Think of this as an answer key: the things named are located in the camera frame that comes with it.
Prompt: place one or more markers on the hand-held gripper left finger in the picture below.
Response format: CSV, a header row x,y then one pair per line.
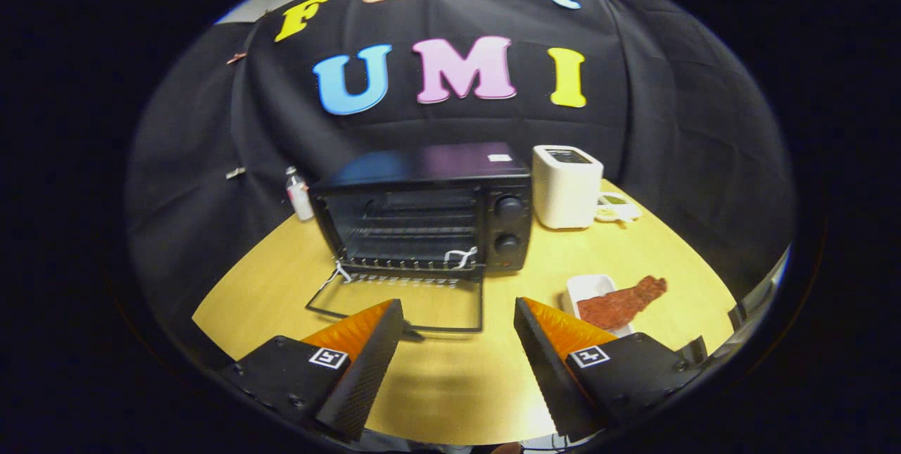
x,y
362,376

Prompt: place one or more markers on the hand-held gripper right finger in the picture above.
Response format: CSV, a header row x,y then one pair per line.
x,y
552,376

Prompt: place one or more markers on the white bread toaster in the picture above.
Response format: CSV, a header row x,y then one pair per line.
x,y
563,190

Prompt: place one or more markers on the clear plastic bottle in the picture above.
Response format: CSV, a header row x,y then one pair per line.
x,y
300,197

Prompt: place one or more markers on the small plate with green food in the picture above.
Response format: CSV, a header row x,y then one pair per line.
x,y
616,207

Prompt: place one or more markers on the black toaster oven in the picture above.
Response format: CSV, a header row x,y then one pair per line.
x,y
422,165

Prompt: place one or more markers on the silver cloth clip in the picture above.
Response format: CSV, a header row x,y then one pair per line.
x,y
235,172

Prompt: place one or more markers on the white rectangular dish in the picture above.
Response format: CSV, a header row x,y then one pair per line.
x,y
584,288

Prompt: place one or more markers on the copper cloth clip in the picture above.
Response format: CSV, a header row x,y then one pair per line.
x,y
236,58

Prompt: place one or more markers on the red-brown breaded meat cutlet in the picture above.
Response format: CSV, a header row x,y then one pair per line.
x,y
619,303

